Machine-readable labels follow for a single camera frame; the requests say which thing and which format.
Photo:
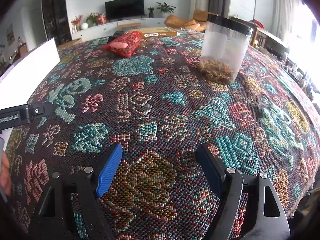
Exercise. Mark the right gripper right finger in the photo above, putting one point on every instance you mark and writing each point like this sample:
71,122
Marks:
264,217

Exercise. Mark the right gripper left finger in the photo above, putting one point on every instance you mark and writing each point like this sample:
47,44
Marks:
53,216

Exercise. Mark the person's left hand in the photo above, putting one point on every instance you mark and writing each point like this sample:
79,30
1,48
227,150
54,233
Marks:
5,175

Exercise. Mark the white cardboard box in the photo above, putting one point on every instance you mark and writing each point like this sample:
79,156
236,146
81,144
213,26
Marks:
22,78

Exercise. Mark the dark glass cabinet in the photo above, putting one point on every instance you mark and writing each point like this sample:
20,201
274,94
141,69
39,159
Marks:
55,20

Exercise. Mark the red flower bouquet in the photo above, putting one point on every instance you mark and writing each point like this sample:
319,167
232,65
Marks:
76,23

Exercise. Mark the white tv cabinet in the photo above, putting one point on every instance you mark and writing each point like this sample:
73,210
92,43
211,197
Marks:
108,29

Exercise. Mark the red embroidered pouch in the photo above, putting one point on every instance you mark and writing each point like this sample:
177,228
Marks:
125,44

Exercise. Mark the patterned woven table cloth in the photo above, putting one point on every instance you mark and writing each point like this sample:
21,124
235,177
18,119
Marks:
160,108

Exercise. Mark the small wooden bench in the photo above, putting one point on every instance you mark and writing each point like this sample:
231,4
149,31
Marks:
129,25

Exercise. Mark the black flat television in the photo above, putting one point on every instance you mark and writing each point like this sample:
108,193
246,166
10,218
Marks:
120,9

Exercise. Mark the small potted plant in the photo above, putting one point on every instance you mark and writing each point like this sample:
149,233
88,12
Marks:
151,12

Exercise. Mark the flat wooden box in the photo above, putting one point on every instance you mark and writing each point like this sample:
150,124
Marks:
156,32

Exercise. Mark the clear jar black lid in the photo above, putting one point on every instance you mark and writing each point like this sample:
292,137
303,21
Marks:
224,46

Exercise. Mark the green potted plant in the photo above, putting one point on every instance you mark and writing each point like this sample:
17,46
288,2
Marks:
165,9

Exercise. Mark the orange lounge chair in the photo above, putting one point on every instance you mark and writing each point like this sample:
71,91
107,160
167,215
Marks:
196,23

